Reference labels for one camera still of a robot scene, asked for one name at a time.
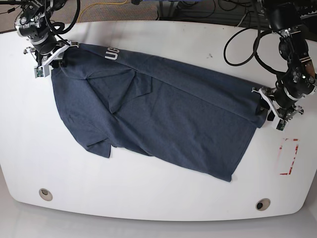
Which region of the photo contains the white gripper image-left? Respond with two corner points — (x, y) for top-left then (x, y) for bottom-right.
(23, 41), (79, 77)

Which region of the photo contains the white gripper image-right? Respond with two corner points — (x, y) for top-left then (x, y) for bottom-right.
(252, 87), (304, 130)

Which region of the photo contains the dark blue T-shirt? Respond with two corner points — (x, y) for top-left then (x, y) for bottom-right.
(52, 44), (258, 182)

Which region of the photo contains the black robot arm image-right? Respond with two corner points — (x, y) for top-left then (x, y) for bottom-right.
(207, 0), (317, 132)

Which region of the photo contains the red tape rectangle marking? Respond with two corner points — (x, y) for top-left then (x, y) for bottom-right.
(277, 138), (300, 176)

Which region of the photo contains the wrist camera board image-right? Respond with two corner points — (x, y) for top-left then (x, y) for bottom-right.
(276, 120), (287, 131)

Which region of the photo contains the wrist camera board image-left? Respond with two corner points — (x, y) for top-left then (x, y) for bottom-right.
(34, 67), (45, 78)

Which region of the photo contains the yellow cable on floor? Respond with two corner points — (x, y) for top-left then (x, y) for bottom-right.
(77, 0), (128, 23)

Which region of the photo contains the right table cable grommet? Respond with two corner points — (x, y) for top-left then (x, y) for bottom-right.
(256, 198), (271, 211)

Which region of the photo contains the table cable grommet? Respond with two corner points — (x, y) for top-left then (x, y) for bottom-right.
(256, 198), (271, 211)
(39, 188), (53, 201)

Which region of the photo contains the left table cable grommet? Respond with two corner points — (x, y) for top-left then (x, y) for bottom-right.
(39, 188), (53, 201)

